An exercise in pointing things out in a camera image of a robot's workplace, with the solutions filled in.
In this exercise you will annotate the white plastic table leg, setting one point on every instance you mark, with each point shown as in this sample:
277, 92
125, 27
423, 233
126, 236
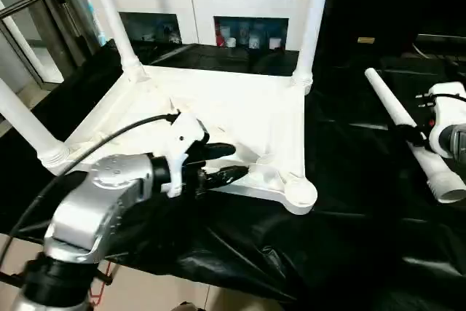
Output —
25, 125
313, 27
389, 103
113, 20

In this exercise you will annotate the white plastic table top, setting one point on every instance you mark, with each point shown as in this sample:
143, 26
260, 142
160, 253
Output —
233, 114

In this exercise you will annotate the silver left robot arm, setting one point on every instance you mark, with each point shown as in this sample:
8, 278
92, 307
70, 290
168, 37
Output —
95, 202

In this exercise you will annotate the black plastic mat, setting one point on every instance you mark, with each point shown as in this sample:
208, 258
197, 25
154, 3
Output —
349, 202

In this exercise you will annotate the small yellow label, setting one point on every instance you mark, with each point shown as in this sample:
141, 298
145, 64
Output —
366, 40

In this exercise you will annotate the grey metal stand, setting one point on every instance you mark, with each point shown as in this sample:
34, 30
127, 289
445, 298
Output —
36, 12

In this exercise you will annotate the black bench with silver rail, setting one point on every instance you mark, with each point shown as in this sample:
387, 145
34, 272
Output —
440, 41

